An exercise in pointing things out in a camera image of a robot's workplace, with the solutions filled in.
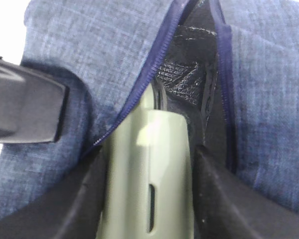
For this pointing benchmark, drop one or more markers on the green lidded glass container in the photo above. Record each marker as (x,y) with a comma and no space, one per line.
(149,187)

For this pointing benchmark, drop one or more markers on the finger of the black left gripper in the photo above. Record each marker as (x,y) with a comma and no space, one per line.
(31,105)

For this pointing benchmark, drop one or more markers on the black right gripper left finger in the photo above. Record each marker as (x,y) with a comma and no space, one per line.
(70,210)

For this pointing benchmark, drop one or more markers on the dark blue fabric bag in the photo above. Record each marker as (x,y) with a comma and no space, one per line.
(106,52)

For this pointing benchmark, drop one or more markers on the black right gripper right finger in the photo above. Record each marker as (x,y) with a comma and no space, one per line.
(225,208)

